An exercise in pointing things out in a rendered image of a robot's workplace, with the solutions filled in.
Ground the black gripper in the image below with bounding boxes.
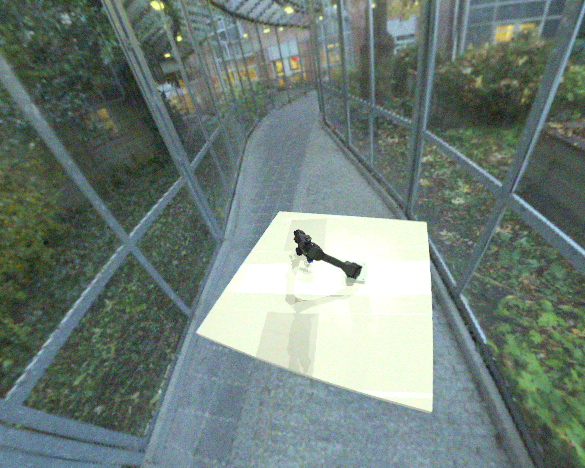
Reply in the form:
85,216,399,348
305,243,313,262

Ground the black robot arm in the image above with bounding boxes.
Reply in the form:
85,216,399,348
293,229,363,279

